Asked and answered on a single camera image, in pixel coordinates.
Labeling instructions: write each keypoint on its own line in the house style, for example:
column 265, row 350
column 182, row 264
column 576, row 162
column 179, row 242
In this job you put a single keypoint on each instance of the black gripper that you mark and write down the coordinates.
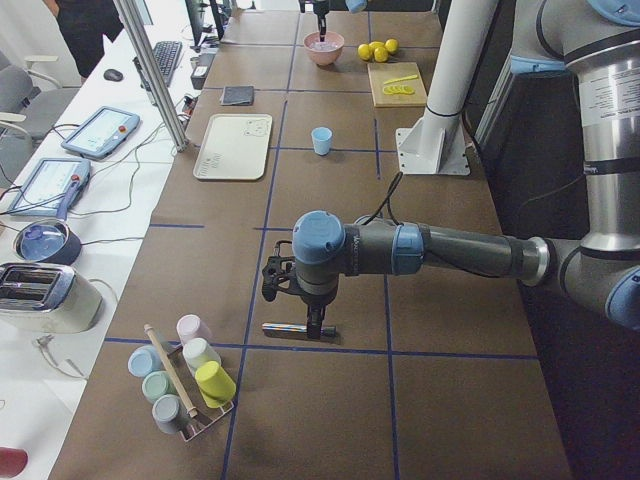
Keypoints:
column 315, row 301
column 321, row 8

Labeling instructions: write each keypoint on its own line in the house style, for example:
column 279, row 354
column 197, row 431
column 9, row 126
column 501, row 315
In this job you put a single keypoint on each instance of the steel muddler black tip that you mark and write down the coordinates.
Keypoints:
column 279, row 328

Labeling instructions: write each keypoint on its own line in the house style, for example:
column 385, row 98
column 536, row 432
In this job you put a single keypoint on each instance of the pile of clear ice cubes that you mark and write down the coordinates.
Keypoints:
column 323, row 46

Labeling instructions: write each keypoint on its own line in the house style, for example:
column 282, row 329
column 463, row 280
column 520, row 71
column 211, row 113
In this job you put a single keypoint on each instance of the light blue cup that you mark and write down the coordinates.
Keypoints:
column 322, row 140

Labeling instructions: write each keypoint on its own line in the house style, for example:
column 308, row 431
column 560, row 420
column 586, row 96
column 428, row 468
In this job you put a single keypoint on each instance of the yellow cup on rack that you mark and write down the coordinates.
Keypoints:
column 216, row 386

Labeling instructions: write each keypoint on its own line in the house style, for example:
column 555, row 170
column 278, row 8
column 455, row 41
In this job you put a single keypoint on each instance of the pink cup on rack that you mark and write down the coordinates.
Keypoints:
column 191, row 326

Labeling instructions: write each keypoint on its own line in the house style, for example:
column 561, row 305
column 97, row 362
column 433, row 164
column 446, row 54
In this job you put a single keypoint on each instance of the white cup on rack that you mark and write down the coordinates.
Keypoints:
column 197, row 352

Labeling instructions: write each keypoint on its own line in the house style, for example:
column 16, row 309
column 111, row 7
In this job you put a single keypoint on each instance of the green cup on rack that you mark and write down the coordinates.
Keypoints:
column 157, row 384

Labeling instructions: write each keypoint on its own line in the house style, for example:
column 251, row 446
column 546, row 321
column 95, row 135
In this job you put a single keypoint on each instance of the blue cup on rack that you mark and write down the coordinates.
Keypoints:
column 143, row 361

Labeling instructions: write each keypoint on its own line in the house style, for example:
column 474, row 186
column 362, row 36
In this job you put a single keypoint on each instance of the grey cup on rack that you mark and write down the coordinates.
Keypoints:
column 167, row 414

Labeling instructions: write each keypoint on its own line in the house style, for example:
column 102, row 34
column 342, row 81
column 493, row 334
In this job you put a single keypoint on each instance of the pink bowl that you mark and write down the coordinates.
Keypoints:
column 323, row 52

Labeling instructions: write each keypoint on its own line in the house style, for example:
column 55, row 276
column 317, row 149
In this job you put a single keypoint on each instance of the yellow lemon left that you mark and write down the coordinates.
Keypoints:
column 364, row 52

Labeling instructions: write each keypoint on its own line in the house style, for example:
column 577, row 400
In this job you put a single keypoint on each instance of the yellow lemon bottom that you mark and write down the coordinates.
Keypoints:
column 381, row 55

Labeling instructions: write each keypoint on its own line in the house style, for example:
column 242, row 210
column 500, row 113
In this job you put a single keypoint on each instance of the yellow lemon top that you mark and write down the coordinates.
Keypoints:
column 392, row 46

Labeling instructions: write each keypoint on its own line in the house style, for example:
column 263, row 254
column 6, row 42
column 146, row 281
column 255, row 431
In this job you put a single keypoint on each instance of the wooden cutting board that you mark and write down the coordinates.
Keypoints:
column 379, row 72

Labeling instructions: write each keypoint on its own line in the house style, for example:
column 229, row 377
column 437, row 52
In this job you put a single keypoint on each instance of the lemon slices row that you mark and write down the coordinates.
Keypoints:
column 391, row 90

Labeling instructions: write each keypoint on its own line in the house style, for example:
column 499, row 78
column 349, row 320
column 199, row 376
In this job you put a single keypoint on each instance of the yellow plastic knife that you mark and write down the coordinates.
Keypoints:
column 400, row 79

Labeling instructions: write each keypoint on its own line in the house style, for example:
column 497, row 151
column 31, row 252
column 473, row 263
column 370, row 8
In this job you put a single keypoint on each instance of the grey folded cloth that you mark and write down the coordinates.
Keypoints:
column 237, row 96

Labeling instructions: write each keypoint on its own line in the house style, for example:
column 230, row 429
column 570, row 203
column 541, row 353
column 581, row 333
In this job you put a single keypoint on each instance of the black box with label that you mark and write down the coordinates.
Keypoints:
column 200, row 70

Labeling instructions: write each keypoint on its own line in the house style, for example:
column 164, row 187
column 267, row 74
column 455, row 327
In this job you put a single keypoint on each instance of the white bear tray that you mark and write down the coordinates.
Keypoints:
column 235, row 147

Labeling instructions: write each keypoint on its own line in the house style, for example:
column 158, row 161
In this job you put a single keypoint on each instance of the black keyboard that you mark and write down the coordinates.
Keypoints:
column 167, row 55

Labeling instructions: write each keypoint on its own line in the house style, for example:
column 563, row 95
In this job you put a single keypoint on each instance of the black computer mouse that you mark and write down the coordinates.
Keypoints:
column 113, row 75

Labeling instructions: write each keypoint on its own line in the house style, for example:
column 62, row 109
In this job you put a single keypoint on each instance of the teach pendant far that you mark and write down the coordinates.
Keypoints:
column 102, row 133

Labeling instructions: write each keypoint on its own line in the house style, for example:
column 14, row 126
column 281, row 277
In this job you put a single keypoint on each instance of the teach pendant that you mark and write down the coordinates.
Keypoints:
column 52, row 187
column 102, row 133

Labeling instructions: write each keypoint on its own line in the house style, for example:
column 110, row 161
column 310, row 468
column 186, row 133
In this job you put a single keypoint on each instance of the blue pot with lid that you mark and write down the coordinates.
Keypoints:
column 51, row 240

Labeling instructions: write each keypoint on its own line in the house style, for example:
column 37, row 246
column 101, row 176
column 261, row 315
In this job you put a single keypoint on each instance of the teach pendant near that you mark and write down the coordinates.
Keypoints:
column 52, row 187

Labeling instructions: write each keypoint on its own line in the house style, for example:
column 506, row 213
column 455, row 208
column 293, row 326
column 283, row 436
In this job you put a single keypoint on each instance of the white wire cup rack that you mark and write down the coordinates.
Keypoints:
column 206, row 416

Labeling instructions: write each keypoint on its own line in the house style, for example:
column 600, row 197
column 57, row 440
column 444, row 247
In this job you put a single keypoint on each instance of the wooden rack handle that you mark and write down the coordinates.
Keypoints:
column 156, row 341

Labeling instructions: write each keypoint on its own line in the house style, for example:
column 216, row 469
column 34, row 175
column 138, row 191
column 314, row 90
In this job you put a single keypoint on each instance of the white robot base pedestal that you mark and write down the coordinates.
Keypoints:
column 435, row 144

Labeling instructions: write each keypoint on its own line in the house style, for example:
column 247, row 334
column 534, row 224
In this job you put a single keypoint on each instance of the aluminium frame post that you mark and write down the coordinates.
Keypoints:
column 135, row 29

